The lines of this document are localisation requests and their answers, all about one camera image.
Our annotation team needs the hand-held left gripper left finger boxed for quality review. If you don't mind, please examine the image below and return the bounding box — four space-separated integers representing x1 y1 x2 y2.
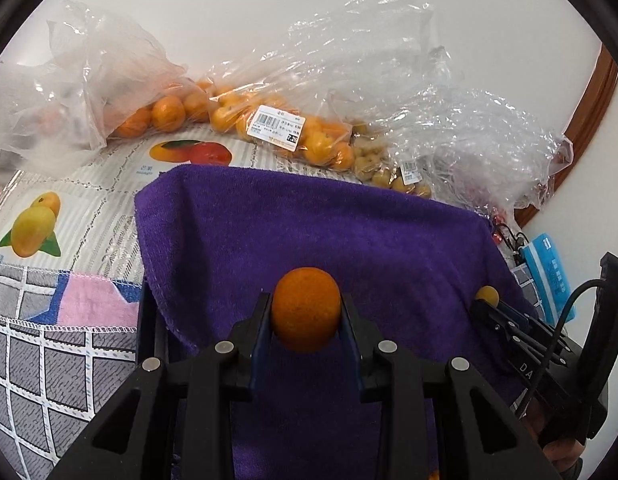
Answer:
49 290 274 480

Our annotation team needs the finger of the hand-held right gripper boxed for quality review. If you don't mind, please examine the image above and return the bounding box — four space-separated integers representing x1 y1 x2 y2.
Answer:
496 302 572 358
470 299 532 363

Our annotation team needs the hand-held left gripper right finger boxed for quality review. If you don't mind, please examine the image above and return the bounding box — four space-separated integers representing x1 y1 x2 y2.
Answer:
339 292 564 480

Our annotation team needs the small orange mandarin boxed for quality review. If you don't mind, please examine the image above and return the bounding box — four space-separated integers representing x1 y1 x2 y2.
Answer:
271 267 342 352

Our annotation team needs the heap of bagged yellow fruits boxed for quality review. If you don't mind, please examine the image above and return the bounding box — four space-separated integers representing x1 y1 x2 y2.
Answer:
351 122 434 200

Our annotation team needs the person's right hand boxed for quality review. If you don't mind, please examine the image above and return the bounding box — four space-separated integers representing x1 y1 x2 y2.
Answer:
525 400 586 472

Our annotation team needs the blue tissue pack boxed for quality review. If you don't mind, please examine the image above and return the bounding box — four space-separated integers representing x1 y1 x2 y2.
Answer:
521 232 580 326

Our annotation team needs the purple towel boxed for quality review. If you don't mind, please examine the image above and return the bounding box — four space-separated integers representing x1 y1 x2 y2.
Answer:
134 165 540 480

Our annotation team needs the clear plastic bag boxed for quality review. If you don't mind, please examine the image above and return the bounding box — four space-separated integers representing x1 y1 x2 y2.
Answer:
329 85 490 202
46 0 190 151
196 0 440 171
389 87 574 221

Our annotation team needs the heap of bagged oranges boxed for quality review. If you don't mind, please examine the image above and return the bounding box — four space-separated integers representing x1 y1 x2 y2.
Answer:
109 91 212 139
209 85 357 171

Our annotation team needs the fruit-print mat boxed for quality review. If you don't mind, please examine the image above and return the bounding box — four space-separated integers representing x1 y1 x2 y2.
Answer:
0 127 440 276

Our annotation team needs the grey checked blanket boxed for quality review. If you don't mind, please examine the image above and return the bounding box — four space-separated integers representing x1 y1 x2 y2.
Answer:
0 259 547 468

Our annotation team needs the white plastic bag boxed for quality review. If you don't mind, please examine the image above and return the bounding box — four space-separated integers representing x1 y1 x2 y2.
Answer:
0 57 107 163

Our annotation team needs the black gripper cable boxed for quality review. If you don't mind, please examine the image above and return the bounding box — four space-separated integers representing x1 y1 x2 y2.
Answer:
519 280 604 416

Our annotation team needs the black cord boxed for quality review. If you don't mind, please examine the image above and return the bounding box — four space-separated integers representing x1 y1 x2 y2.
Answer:
499 224 532 263

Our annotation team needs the brown wooden door frame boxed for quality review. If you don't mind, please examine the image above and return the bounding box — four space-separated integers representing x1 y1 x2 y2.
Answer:
514 45 618 228

